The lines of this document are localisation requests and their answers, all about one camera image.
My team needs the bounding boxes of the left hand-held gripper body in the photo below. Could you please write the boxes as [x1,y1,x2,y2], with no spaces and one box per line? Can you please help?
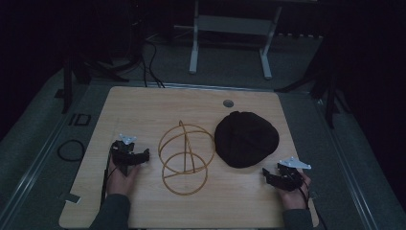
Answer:
[110,133,139,177]

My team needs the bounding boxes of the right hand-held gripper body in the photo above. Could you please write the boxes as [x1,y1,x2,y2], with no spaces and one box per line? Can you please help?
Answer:
[276,156,312,193]

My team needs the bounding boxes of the gold wire hat stand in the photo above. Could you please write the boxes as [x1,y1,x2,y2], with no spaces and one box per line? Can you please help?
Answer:
[157,119,216,196]

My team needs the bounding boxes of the black hat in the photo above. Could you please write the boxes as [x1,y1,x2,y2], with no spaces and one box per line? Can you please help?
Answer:
[214,110,281,170]

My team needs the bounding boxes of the person's right hand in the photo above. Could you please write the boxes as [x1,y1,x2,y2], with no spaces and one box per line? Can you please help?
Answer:
[276,172,312,211]

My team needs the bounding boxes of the person's left hand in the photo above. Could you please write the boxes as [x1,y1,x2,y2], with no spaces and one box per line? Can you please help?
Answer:
[105,158,142,196]

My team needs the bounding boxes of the black tripod stand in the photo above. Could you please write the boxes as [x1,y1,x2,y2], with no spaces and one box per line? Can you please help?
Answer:
[274,37,352,130]
[54,44,130,115]

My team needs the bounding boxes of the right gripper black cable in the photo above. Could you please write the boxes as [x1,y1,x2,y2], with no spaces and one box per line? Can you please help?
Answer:
[286,169,329,230]

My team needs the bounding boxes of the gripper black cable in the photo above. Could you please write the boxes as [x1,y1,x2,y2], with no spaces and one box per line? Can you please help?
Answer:
[286,169,329,230]
[99,149,120,209]

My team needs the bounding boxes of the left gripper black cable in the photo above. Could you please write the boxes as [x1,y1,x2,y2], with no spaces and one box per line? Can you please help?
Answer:
[99,149,120,209]

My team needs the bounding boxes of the black cable loop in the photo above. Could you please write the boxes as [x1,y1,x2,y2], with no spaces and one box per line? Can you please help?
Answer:
[56,138,86,162]

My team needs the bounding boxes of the black floor cables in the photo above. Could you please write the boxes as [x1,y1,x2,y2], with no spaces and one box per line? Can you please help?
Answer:
[127,18,167,89]

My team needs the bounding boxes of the white metal desk frame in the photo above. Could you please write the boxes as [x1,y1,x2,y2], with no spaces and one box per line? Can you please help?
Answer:
[173,0,320,81]

